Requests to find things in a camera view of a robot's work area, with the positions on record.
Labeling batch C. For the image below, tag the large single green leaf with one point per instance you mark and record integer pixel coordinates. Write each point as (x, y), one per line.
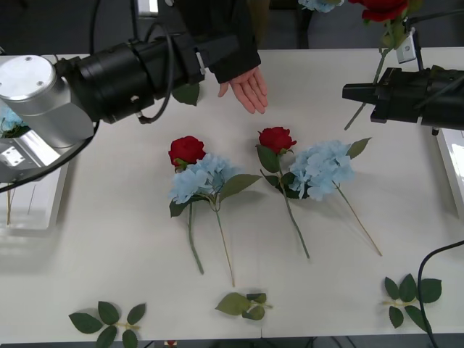
(188, 95)

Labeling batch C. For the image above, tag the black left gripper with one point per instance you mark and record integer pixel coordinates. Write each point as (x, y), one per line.
(188, 59)

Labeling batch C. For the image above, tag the red rose with green stem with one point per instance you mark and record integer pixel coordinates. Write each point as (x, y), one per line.
(384, 7)
(186, 150)
(275, 139)

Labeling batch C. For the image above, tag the small red white part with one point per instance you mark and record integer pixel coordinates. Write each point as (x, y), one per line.
(170, 343)

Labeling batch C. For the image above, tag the pale green leaf twig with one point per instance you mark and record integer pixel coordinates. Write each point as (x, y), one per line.
(232, 304)

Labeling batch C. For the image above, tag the person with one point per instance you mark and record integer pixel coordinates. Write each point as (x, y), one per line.
(217, 14)

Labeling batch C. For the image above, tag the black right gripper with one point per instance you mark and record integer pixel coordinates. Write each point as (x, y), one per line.
(398, 94)

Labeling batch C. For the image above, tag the dark green five-leaf twig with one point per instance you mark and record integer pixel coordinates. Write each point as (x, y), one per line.
(85, 322)
(429, 290)

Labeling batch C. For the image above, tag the silver and black left arm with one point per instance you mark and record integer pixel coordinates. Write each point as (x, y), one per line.
(36, 94)

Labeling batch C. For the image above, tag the person's hand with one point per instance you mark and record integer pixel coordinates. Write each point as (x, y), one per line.
(250, 90)

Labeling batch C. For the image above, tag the shallow white box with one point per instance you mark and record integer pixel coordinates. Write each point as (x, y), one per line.
(43, 203)
(455, 163)

